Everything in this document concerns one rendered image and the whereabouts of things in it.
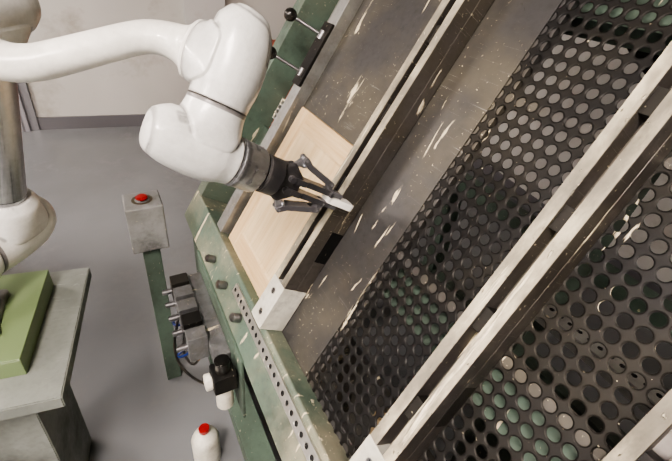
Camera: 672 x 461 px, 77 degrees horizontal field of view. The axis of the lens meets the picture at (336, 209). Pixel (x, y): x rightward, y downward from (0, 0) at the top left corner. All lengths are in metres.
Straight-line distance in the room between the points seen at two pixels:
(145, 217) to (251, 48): 0.96
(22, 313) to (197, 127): 0.90
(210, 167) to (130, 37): 0.24
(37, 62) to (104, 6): 3.77
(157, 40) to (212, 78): 0.12
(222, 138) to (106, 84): 4.09
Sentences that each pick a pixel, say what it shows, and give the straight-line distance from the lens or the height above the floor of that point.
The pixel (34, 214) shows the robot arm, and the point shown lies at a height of 1.05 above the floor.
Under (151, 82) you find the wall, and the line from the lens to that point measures 4.73.
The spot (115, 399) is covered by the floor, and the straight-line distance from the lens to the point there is 2.19.
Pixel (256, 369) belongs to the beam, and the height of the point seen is 0.84.
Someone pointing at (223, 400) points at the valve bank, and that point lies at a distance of 1.29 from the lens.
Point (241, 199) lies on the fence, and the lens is 1.39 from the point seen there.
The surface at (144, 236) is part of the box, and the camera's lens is 1.60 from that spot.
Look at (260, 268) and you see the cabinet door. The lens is 1.22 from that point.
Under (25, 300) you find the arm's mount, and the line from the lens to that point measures 1.48.
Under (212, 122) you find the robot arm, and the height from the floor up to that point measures 1.47.
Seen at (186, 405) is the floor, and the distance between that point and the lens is 2.10.
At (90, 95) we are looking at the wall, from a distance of 4.82.
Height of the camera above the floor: 1.72
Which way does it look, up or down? 32 degrees down
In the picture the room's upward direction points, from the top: 6 degrees clockwise
